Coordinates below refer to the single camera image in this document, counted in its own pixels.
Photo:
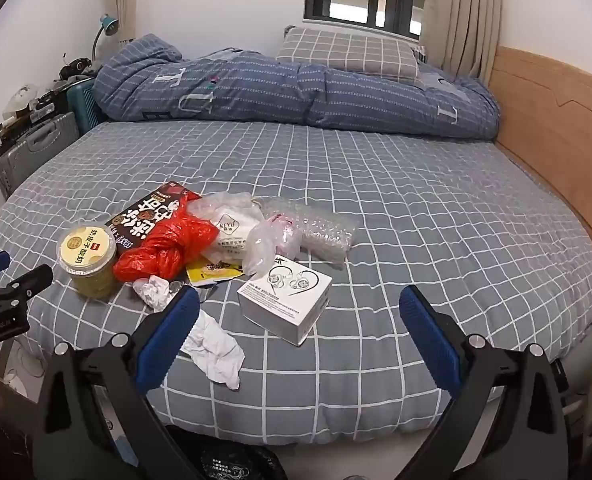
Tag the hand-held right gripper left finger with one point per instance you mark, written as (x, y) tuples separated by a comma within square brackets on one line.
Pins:
[(168, 337)]

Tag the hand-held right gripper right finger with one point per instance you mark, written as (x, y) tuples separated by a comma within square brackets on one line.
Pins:
[(431, 342)]

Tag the large white tissue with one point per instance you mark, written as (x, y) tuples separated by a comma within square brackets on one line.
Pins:
[(216, 350)]

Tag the small white tissue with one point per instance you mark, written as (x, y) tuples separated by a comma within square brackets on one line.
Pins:
[(151, 291)]

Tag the yellow yogurt cup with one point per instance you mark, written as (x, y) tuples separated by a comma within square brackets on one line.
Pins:
[(88, 260)]

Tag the yellow snack packet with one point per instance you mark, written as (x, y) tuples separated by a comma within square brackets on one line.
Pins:
[(206, 273)]

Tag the red plastic bag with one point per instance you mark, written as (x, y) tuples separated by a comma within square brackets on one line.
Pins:
[(161, 245)]

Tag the white cloth pouch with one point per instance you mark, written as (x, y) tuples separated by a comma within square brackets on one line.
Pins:
[(226, 230)]

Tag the white earphone box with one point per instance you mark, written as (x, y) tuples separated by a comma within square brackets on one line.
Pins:
[(286, 300)]

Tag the dark snack packet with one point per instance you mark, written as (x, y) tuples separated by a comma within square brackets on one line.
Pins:
[(138, 210)]

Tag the clear plastic bag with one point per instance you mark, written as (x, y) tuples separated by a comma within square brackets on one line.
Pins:
[(266, 247)]

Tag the black trash bin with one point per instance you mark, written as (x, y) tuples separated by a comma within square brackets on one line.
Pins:
[(236, 460)]

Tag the bubble wrap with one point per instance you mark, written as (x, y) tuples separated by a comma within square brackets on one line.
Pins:
[(321, 235)]

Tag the silver suitcase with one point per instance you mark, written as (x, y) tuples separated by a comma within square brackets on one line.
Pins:
[(31, 150)]

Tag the white round appliance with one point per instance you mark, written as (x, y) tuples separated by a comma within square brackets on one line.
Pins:
[(20, 100)]

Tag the bed with grey checked sheet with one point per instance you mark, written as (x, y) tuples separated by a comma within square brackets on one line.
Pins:
[(376, 185)]

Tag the teal suitcase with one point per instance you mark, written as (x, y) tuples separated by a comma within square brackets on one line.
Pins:
[(83, 105)]

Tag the dark clutter pile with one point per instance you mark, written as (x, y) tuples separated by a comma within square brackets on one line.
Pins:
[(73, 67)]

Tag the wooden headboard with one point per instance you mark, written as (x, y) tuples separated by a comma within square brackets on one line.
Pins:
[(551, 125)]

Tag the blue desk lamp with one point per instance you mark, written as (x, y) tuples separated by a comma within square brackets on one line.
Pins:
[(110, 24)]

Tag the blue printed quilt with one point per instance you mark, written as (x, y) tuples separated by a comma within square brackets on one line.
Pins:
[(256, 85)]

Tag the beige curtain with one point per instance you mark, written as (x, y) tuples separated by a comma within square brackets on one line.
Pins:
[(121, 0), (466, 10)]

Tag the grey checked pillow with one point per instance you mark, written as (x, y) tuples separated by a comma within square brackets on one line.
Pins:
[(346, 50)]

